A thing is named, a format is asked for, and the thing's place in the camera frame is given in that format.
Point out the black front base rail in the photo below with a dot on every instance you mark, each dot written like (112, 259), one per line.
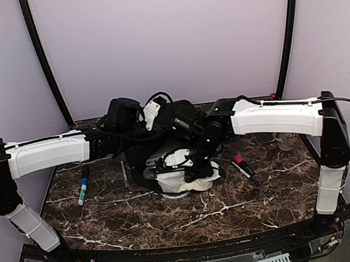
(288, 238)

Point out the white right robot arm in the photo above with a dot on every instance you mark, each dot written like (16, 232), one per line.
(319, 117)

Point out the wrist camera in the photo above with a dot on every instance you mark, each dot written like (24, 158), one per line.
(179, 158)
(151, 111)

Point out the right black corner post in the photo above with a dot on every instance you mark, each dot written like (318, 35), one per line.
(287, 44)

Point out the grey notebook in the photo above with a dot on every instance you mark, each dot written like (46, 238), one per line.
(164, 148)

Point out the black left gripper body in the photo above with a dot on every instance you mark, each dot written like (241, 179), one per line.
(128, 137)

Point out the clear silver pen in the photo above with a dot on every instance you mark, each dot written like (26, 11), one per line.
(126, 181)

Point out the left black corner post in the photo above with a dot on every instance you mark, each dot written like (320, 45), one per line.
(43, 61)

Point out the white pouch bag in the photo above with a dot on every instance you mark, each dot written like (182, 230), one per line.
(176, 181)

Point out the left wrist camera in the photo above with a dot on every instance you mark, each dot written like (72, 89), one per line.
(151, 111)

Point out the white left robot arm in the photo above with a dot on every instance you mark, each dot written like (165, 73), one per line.
(18, 160)

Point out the black student bag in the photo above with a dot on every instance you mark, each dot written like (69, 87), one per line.
(184, 123)

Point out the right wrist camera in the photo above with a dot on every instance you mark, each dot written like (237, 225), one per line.
(179, 158)

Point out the dog picture book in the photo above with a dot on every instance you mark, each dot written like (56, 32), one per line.
(154, 164)

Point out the red black marker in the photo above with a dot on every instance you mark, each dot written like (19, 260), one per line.
(242, 164)

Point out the green white marker pen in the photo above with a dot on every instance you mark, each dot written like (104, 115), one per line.
(84, 185)

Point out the beige ceramic mug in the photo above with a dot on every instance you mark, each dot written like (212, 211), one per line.
(285, 141)

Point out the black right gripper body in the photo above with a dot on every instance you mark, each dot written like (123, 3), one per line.
(206, 169)

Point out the black corner post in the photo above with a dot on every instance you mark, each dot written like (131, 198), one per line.
(43, 61)
(287, 44)

